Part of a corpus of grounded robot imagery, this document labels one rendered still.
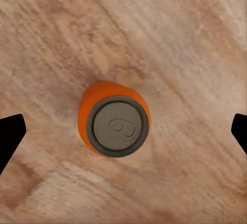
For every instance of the can of soda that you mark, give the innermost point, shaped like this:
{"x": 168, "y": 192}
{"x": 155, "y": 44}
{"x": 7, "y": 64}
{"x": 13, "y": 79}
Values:
{"x": 113, "y": 120}

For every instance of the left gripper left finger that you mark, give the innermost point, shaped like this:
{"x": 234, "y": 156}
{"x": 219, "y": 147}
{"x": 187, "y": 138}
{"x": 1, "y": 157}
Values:
{"x": 12, "y": 131}

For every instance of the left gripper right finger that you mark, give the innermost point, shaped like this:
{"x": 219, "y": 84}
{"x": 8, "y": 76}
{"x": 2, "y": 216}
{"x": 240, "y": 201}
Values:
{"x": 239, "y": 130}

